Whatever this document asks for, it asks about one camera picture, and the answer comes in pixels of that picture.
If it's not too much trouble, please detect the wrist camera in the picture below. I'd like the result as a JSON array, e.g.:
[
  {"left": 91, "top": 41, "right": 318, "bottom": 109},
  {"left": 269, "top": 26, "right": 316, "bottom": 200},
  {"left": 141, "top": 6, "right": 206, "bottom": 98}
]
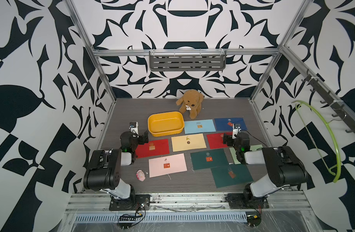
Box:
[
  {"left": 232, "top": 123, "right": 241, "bottom": 139},
  {"left": 129, "top": 122, "right": 139, "bottom": 135}
]

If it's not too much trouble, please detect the yellow plastic storage box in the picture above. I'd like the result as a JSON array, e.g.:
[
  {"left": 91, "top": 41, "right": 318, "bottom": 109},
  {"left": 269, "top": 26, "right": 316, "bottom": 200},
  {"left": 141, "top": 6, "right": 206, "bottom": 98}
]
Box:
[{"left": 148, "top": 111, "right": 185, "bottom": 137}]

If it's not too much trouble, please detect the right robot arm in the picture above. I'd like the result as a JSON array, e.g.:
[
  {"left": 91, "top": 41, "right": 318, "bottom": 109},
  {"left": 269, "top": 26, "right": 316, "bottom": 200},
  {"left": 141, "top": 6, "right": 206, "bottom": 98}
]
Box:
[{"left": 222, "top": 132, "right": 308, "bottom": 210}]

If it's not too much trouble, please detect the brown plush dog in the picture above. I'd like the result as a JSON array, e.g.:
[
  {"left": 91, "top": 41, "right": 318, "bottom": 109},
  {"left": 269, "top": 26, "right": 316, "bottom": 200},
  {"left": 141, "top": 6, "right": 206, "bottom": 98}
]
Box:
[{"left": 176, "top": 90, "right": 204, "bottom": 119}]

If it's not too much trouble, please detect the small pink toy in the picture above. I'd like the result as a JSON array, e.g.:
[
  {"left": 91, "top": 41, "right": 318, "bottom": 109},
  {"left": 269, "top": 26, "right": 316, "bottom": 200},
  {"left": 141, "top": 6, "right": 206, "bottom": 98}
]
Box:
[{"left": 136, "top": 170, "right": 146, "bottom": 181}]

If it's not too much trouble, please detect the light blue envelope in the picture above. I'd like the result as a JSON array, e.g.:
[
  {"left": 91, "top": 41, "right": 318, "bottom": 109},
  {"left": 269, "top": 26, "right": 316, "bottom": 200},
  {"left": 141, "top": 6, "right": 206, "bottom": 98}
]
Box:
[{"left": 184, "top": 119, "right": 216, "bottom": 134}]

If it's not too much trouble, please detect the pink envelope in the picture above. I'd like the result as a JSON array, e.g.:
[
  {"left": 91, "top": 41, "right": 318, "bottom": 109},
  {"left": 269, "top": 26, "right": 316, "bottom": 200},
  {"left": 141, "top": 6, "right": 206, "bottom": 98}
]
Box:
[{"left": 148, "top": 153, "right": 187, "bottom": 178}]

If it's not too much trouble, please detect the green plastic hanger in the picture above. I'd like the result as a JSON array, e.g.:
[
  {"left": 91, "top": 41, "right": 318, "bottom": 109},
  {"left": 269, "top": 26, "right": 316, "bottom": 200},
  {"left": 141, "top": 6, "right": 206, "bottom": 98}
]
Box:
[{"left": 293, "top": 100, "right": 342, "bottom": 184}]

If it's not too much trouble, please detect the black wall hook rail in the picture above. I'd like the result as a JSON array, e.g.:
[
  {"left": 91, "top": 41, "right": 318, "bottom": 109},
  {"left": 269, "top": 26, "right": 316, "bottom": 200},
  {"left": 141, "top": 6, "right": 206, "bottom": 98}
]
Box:
[{"left": 303, "top": 69, "right": 355, "bottom": 134}]

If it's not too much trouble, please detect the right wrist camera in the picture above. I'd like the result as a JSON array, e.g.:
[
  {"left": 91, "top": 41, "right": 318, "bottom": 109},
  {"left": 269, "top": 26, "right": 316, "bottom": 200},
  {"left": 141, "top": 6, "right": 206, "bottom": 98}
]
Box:
[{"left": 232, "top": 123, "right": 241, "bottom": 139}]

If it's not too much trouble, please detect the red envelope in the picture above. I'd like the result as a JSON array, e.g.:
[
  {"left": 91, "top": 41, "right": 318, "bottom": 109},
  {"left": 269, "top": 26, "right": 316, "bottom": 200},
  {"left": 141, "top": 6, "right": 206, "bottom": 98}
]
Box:
[
  {"left": 206, "top": 133, "right": 228, "bottom": 149},
  {"left": 136, "top": 139, "right": 170, "bottom": 159}
]

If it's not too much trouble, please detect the light green envelope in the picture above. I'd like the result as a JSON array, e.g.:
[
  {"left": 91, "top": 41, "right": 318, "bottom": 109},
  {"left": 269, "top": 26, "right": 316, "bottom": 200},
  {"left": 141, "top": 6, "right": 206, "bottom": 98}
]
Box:
[{"left": 229, "top": 145, "right": 263, "bottom": 164}]

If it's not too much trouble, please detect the grey metal wall shelf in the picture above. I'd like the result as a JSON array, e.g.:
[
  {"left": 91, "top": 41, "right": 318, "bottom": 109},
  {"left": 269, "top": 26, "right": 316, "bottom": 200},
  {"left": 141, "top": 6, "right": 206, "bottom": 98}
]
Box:
[{"left": 148, "top": 49, "right": 226, "bottom": 72}]

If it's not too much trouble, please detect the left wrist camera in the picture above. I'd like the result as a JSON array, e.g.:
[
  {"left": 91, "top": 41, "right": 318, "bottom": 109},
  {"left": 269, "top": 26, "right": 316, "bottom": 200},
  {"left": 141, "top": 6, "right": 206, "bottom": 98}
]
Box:
[{"left": 129, "top": 122, "right": 139, "bottom": 135}]

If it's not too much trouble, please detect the dark green envelope lower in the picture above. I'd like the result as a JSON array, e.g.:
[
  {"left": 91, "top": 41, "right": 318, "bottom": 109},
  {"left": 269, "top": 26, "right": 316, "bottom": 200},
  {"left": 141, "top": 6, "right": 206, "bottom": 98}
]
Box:
[{"left": 211, "top": 164, "right": 253, "bottom": 188}]

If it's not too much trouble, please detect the dark green envelope upper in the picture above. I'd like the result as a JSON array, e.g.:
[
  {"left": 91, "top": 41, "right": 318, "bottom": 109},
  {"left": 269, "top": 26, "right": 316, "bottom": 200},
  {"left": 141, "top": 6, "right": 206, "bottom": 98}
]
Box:
[{"left": 191, "top": 148, "right": 229, "bottom": 170}]

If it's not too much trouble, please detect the dark green envelope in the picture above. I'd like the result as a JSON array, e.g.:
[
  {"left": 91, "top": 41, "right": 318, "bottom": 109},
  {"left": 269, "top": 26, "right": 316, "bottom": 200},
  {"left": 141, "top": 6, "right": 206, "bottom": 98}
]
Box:
[
  {"left": 191, "top": 148, "right": 229, "bottom": 170},
  {"left": 211, "top": 164, "right": 253, "bottom": 188}
]

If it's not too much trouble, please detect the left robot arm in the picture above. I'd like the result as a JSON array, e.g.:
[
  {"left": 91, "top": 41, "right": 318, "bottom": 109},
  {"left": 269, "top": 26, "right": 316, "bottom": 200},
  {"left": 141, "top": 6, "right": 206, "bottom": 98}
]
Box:
[{"left": 83, "top": 131, "right": 150, "bottom": 211}]

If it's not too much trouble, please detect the dark blue envelope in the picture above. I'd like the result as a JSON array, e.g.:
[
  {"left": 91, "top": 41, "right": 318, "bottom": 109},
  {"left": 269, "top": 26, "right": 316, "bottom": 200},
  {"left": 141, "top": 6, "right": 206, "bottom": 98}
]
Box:
[{"left": 214, "top": 118, "right": 247, "bottom": 131}]

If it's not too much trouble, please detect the yellow envelope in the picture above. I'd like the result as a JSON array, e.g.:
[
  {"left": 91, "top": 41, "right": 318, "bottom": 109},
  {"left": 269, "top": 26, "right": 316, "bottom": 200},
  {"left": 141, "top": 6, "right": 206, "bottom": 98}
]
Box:
[{"left": 171, "top": 133, "right": 207, "bottom": 152}]

